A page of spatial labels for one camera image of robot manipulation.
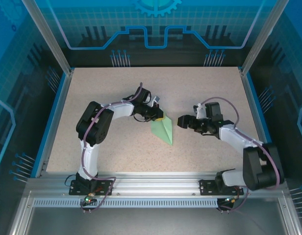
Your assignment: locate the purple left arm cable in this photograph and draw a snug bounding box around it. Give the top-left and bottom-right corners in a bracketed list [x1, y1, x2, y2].
[80, 82, 117, 214]

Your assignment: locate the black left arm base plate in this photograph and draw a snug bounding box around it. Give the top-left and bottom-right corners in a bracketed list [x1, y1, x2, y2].
[69, 179, 114, 196]

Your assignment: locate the slotted grey cable duct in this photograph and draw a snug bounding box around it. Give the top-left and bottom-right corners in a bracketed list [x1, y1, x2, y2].
[32, 198, 219, 209]

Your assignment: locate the grey metal shelf panel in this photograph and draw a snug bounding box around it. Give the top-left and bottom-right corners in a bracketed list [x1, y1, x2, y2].
[25, 207, 289, 235]

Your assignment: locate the blue printed enclosure panel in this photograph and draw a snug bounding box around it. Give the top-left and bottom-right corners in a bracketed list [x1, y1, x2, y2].
[47, 0, 267, 68]

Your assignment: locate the green paper sheet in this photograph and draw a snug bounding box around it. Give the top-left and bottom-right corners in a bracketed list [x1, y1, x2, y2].
[150, 113, 174, 145]

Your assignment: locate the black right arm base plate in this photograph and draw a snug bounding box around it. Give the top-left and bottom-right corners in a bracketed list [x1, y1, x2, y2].
[199, 179, 245, 196]

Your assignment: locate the cable connector with LED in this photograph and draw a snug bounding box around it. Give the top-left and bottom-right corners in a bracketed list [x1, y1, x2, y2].
[82, 192, 97, 204]
[223, 195, 240, 205]

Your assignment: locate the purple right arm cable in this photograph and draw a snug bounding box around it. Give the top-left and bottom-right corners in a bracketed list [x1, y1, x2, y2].
[200, 97, 283, 214]

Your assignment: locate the aluminium side rail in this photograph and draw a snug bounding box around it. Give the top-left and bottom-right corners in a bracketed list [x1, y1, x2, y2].
[240, 70, 284, 178]
[34, 70, 75, 178]

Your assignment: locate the long aluminium mounting rail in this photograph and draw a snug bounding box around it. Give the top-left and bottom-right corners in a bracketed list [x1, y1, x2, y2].
[25, 171, 288, 196]

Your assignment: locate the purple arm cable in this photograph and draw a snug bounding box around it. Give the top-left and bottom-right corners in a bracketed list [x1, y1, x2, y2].
[80, 82, 117, 214]
[200, 97, 283, 214]

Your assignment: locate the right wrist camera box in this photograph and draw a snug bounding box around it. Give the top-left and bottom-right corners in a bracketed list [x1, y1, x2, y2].
[193, 104, 206, 120]

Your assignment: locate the aluminium frame post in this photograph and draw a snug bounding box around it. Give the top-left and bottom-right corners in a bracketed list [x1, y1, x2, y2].
[21, 0, 75, 74]
[240, 0, 290, 74]

